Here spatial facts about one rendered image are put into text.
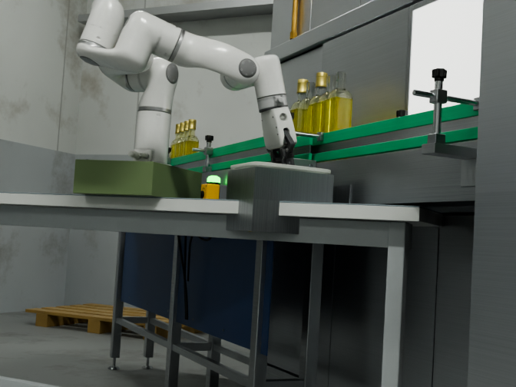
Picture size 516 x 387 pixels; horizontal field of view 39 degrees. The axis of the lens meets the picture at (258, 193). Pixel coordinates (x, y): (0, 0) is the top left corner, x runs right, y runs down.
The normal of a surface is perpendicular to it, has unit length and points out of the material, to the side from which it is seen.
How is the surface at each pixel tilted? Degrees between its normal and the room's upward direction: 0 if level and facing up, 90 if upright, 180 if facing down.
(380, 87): 90
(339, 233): 90
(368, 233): 90
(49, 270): 90
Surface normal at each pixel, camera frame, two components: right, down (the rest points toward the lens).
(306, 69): -0.90, -0.08
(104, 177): -0.43, -0.09
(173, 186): 0.90, 0.03
